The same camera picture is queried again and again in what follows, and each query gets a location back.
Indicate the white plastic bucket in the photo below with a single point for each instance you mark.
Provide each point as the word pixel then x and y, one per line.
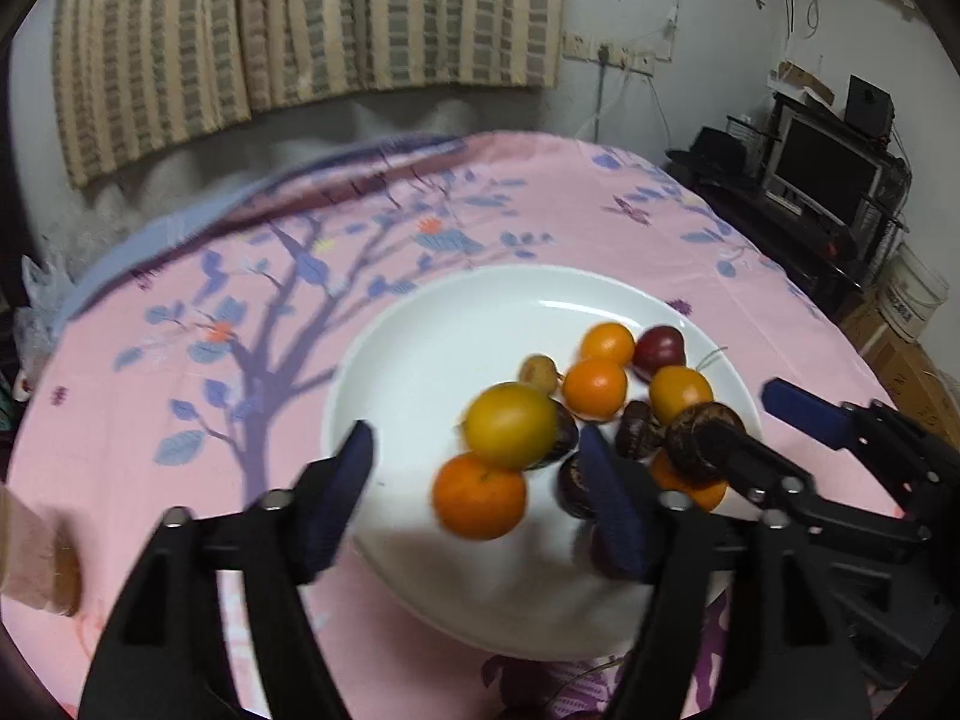
pixel 911 292

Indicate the cardboard box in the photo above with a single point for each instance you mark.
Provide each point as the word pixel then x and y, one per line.
pixel 900 360

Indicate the greenish yellow orange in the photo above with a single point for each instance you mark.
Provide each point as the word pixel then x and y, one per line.
pixel 510 425

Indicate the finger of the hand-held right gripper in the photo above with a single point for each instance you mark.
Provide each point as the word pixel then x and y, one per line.
pixel 750 457
pixel 802 405

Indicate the large orange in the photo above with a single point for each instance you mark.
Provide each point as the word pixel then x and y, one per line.
pixel 478 496

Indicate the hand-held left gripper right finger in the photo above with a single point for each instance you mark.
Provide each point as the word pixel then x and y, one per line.
pixel 611 510

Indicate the jar with cream lid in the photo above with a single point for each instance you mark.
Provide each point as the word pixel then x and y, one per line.
pixel 37 555

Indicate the pink deer print tablecloth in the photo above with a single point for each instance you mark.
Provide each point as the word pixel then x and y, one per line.
pixel 225 427

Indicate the small orange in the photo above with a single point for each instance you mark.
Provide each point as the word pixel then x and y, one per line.
pixel 694 493
pixel 607 343
pixel 680 390
pixel 595 388

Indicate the computer monitor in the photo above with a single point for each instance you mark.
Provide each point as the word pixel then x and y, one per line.
pixel 829 161

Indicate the small yellow round fruit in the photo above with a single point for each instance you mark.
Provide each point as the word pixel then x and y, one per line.
pixel 540 373

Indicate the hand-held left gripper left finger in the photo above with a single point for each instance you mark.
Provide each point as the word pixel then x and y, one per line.
pixel 341 495

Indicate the dark brown wrinkled fruit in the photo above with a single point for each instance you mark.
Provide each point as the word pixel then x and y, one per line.
pixel 637 427
pixel 694 446

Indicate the clear plastic bag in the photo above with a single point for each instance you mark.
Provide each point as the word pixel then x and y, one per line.
pixel 41 300

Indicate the white oval plate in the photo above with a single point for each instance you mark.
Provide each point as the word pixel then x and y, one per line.
pixel 420 480

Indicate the beige checked curtain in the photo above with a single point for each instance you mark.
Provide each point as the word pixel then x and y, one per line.
pixel 300 30

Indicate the white wall power strip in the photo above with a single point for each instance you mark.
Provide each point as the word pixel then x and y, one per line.
pixel 607 54

